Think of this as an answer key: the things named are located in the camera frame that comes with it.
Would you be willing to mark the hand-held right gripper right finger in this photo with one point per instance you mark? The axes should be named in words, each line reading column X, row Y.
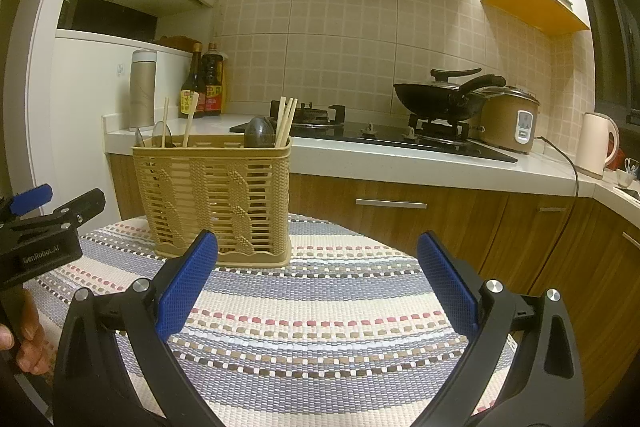
column 450, row 282

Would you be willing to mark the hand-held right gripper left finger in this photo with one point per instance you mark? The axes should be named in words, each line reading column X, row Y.
column 185, row 287

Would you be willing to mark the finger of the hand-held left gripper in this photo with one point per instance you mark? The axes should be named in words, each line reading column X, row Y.
column 32, row 199
column 85, row 204

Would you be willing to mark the beige plastic utensil basket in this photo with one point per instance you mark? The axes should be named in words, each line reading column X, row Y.
column 250, row 259

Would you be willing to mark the clear grey plastic spoon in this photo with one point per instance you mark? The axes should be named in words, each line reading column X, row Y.
column 162, row 137
column 139, row 138

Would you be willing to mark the bamboo chopstick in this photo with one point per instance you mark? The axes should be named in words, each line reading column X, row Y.
column 189, row 119
column 288, row 122
column 165, row 122
column 281, row 122

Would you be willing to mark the black plastic spoon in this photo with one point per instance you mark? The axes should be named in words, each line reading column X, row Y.
column 260, row 132

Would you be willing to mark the person's left hand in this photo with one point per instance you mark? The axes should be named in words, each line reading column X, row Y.
column 31, row 322

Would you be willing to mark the silver thermos flask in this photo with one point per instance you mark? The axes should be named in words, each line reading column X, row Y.
column 142, row 92

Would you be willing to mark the striped woven placemat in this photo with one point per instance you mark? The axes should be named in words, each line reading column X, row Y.
column 325, row 307

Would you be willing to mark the dark sauce bottle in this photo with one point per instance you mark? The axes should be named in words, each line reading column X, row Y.
column 213, row 82
column 192, row 82

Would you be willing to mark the beige rice cooker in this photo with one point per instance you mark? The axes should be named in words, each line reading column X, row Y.
column 500, row 122

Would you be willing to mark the black gas stove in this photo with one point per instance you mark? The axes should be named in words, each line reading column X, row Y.
column 350, row 134

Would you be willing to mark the black wok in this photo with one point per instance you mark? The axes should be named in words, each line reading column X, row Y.
column 430, row 102

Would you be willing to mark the brown box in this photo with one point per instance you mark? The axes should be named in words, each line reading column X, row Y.
column 172, row 44

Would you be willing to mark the yellow oil bottle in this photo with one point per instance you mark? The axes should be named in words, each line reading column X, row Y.
column 225, row 87

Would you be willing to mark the cream electric kettle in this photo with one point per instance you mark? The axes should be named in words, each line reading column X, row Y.
column 592, row 142

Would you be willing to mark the white cup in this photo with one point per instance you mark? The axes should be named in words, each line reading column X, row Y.
column 625, row 177

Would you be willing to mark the black wok lid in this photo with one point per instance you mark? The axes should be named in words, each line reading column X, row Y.
column 445, row 77

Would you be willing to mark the dark window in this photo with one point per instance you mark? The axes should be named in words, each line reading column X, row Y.
column 615, row 32

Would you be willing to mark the white wall socket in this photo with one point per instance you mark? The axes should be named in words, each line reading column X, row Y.
column 120, row 70

